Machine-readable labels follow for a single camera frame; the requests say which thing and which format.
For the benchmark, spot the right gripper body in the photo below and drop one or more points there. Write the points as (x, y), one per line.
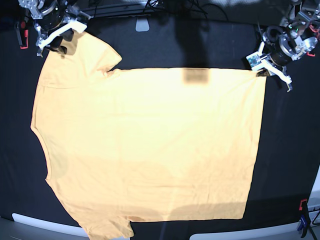
(51, 20)

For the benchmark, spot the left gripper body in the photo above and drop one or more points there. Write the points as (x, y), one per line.
(263, 56)

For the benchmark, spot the yellow t-shirt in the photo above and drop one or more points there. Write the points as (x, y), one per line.
(146, 144)

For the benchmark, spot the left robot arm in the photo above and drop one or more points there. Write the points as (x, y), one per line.
(281, 45)

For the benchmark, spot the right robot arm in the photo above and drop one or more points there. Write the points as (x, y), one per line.
(29, 6)

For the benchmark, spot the red black clamp right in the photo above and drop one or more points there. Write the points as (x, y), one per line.
(311, 53)

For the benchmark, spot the red black clamp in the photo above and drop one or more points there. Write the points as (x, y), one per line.
(22, 33)
(311, 53)

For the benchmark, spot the red black clamp left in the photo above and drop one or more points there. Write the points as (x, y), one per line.
(22, 33)

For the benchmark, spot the black table cloth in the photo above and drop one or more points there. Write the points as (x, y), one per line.
(288, 155)

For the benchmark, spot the red blue clamp bottom right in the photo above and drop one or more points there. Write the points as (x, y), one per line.
(304, 218)

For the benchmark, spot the grey camera stand base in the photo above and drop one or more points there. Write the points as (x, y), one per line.
(142, 25)

